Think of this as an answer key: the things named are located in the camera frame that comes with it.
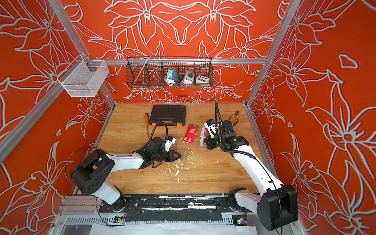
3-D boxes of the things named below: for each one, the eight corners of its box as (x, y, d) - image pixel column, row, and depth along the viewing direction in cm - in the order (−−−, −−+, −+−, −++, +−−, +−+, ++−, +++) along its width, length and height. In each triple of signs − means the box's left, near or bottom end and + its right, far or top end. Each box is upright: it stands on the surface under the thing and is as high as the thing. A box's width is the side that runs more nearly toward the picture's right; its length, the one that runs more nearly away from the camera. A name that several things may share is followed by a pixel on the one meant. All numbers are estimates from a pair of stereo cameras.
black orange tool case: (150, 128, 106) (148, 123, 102) (154, 108, 119) (152, 104, 115) (185, 128, 106) (185, 123, 102) (185, 108, 119) (185, 104, 114)
